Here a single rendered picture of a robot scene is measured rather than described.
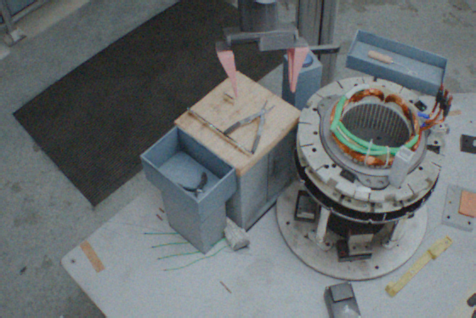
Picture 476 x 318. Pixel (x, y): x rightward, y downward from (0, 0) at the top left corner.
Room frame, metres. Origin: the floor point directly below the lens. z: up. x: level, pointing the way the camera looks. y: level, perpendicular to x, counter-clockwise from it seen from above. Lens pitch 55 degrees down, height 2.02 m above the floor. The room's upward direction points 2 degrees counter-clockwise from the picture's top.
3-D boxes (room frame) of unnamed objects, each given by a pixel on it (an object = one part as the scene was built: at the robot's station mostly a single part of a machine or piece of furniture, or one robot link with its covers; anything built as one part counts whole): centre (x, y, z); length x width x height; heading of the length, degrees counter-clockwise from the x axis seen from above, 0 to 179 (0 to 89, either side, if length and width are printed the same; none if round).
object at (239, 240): (0.66, 0.01, 0.80); 0.10 x 0.05 x 0.04; 27
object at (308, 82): (0.99, -0.17, 0.91); 0.07 x 0.07 x 0.25; 23
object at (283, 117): (0.79, -0.01, 1.05); 0.20 x 0.19 x 0.02; 136
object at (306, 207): (0.71, -0.17, 0.83); 0.05 x 0.04 x 0.02; 167
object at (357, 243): (0.59, -0.28, 0.85); 0.06 x 0.04 x 0.05; 91
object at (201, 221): (0.68, 0.10, 0.92); 0.17 x 0.11 x 0.28; 46
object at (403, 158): (0.60, -0.31, 1.14); 0.03 x 0.03 x 0.09; 49
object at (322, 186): (0.63, -0.17, 1.06); 0.09 x 0.04 x 0.01; 49
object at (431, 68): (0.97, -0.41, 0.92); 0.25 x 0.11 x 0.28; 65
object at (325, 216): (0.63, -0.19, 0.91); 0.02 x 0.02 x 0.21
